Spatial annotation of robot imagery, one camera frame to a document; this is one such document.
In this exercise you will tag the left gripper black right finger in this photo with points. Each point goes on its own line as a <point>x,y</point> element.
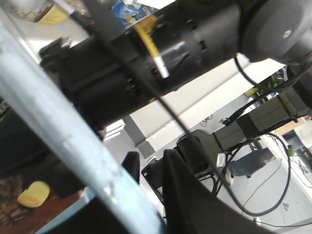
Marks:
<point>192,209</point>

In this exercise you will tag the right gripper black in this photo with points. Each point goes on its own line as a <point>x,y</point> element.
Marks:
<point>101,89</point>

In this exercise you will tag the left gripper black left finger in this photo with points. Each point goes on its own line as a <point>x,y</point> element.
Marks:
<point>131,164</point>

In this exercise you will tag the light blue plastic basket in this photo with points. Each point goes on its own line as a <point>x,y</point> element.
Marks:
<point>45,109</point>

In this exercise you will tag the Chocofello cookie box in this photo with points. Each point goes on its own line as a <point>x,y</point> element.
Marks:
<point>26,210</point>

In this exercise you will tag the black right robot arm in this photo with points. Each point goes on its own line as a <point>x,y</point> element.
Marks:
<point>173,46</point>

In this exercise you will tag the black robot base head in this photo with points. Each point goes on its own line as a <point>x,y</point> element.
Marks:
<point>199,158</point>

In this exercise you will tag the blue biscuit box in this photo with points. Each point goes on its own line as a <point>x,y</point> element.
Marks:
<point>128,12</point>

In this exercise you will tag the yellow-label clear jar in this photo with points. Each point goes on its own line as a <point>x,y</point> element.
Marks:
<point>36,11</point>

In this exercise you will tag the green fruit on desk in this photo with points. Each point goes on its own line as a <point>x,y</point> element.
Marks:
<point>291,151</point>

